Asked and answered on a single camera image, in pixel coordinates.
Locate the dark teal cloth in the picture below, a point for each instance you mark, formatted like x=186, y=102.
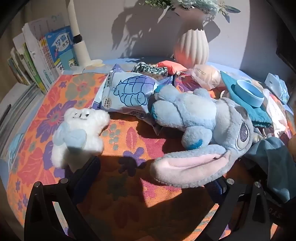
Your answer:
x=272, y=162

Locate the row of books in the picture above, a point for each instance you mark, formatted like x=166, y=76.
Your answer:
x=46, y=58

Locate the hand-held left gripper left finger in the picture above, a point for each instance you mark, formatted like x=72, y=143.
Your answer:
x=84, y=183

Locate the white desk lamp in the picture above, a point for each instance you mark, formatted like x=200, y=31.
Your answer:
x=81, y=51

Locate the blue white pillow package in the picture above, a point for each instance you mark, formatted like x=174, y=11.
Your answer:
x=129, y=90

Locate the red soft packet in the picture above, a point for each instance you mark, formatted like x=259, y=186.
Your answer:
x=171, y=66

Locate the translucent bag with beige pad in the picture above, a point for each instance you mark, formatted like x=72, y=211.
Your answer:
x=205, y=75

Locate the white plush bear toy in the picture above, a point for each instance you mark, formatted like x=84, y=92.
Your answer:
x=90, y=129

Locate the light blue tissue packet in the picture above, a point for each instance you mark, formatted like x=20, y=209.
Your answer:
x=277, y=88

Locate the dark monitor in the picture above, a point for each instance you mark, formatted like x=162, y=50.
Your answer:
x=286, y=46

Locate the green checked cloth scrunchie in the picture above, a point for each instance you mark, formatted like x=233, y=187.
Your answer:
x=148, y=68

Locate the white ribbed vase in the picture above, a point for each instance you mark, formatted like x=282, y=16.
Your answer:
x=192, y=46

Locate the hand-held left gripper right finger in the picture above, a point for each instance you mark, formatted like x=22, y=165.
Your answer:
x=218, y=188

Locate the orange floral tablecloth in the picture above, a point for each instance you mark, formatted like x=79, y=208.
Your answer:
x=124, y=166

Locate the green and blue flower bouquet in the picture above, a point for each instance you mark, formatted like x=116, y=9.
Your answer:
x=201, y=3

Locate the teal knitted cloth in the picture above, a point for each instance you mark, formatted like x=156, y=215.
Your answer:
x=259, y=115

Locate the blue grey bunny plush toy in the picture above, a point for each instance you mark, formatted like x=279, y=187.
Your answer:
x=196, y=115

